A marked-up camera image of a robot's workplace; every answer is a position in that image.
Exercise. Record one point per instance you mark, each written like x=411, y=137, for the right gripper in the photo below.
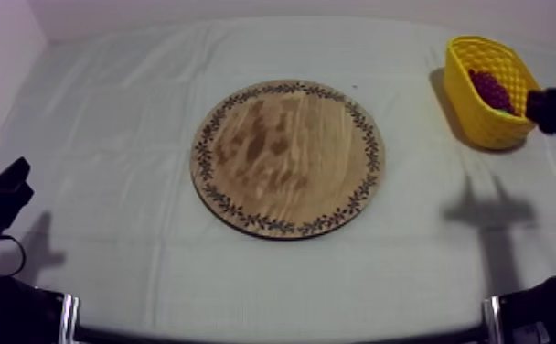
x=544, y=110

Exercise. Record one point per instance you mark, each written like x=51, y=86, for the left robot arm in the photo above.
x=4, y=312

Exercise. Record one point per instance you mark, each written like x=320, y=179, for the green toy pear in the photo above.
x=502, y=111

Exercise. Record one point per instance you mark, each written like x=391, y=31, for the yellow plastic basket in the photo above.
x=484, y=120

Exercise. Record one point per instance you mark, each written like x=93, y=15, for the round wooden board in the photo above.
x=287, y=158

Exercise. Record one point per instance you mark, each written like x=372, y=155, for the purple toy grapes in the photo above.
x=491, y=90

